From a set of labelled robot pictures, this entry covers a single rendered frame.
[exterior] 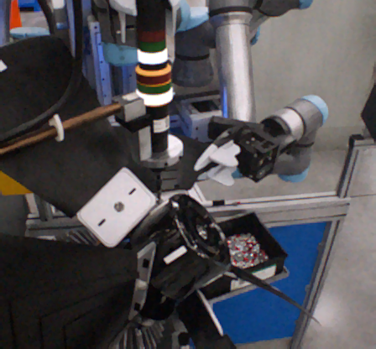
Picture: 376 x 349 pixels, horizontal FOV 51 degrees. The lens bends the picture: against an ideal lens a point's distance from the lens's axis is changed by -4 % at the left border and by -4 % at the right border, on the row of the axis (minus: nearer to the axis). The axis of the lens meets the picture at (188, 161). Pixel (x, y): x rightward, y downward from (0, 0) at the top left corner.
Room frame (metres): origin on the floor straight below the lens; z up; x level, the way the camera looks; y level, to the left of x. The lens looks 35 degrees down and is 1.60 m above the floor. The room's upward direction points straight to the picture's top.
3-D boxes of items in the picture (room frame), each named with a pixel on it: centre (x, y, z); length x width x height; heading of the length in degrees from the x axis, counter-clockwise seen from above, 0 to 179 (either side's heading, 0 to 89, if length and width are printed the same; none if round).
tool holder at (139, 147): (0.46, 0.05, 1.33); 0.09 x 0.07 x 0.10; 132
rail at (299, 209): (0.84, -0.02, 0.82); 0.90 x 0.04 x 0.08; 97
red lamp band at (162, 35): (0.47, 0.04, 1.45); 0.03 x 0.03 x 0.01
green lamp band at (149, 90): (0.47, 0.04, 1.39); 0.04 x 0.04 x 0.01
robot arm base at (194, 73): (1.29, -0.01, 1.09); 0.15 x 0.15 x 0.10
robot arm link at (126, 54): (0.75, 0.11, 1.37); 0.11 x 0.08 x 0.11; 145
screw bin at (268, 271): (0.68, -0.10, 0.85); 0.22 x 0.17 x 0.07; 112
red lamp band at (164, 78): (0.47, 0.04, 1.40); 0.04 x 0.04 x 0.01
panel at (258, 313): (0.84, -0.02, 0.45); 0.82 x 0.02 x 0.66; 97
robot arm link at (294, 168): (0.77, -0.23, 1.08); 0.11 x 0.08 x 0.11; 100
